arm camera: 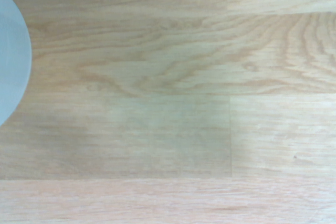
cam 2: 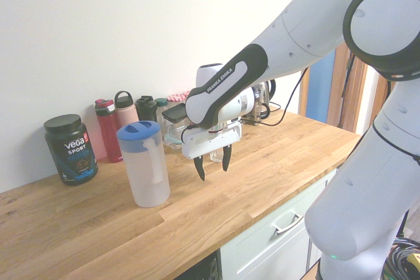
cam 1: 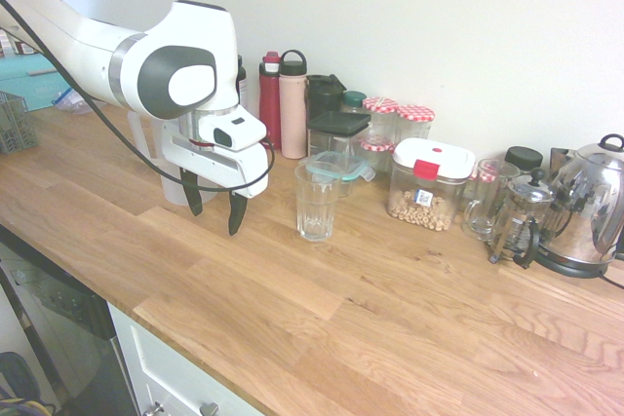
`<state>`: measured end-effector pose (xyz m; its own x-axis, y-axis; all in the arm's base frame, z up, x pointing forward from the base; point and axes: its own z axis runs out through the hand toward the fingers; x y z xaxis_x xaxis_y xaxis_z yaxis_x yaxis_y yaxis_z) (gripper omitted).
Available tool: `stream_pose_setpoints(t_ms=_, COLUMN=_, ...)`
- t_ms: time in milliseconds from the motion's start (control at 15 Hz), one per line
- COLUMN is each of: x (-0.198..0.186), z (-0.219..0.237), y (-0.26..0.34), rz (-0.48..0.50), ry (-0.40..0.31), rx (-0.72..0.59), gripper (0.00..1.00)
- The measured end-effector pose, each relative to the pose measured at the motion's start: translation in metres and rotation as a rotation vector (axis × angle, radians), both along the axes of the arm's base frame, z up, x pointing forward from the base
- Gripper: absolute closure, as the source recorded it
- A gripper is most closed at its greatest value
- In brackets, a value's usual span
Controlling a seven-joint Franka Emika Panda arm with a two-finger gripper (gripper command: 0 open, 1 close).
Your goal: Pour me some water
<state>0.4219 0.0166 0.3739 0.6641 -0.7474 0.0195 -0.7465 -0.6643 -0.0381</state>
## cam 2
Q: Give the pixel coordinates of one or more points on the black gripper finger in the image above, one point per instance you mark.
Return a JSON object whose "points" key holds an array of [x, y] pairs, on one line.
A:
{"points": [[226, 158], [200, 168]]}

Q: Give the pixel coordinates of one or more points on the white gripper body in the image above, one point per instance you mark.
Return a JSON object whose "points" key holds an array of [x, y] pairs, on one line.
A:
{"points": [[203, 144]]}

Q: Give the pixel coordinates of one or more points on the clear pitcher with blue lid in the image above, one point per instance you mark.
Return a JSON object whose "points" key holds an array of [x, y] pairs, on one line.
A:
{"points": [[144, 178]]}

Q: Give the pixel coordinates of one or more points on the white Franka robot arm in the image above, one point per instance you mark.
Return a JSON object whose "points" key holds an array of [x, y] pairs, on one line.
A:
{"points": [[311, 31]]}

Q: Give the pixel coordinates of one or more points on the red water bottle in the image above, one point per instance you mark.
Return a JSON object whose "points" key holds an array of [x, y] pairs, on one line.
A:
{"points": [[108, 135]]}

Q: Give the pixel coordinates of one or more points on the clear drinking glass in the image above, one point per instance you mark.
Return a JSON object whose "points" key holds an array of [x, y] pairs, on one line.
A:
{"points": [[216, 157]]}

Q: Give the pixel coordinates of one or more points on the glass container with teal clips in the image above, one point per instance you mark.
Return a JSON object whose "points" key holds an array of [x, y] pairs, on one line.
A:
{"points": [[172, 141]]}

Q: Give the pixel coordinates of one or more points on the square clear container black lid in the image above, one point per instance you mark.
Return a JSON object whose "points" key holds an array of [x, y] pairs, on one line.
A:
{"points": [[174, 113]]}

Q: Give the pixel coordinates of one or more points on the clear bottle with green cap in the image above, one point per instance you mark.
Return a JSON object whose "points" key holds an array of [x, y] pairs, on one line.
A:
{"points": [[160, 103]]}

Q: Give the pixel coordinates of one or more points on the black shaker bottle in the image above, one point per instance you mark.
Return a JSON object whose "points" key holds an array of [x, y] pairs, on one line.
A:
{"points": [[146, 109]]}

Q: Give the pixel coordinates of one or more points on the glass electric kettle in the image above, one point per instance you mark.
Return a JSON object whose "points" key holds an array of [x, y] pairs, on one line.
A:
{"points": [[261, 99]]}

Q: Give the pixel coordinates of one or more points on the pink bottle with black cap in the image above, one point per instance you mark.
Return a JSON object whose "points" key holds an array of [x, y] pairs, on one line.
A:
{"points": [[126, 112]]}

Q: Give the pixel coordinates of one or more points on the white cabinet drawer front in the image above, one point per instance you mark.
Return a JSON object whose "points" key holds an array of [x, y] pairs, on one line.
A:
{"points": [[256, 253]]}

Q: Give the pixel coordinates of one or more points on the black appliance under counter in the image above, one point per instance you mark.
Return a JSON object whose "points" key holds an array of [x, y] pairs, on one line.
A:
{"points": [[206, 268]]}

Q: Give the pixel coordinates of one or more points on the black Vega protein tub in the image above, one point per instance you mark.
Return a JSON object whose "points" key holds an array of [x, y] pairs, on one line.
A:
{"points": [[70, 152]]}

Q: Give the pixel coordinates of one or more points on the yellow plastic box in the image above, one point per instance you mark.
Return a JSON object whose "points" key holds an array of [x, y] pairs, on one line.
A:
{"points": [[414, 262]]}

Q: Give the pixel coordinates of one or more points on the wooden door frame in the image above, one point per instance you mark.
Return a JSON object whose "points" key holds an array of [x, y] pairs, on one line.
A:
{"points": [[359, 103]]}

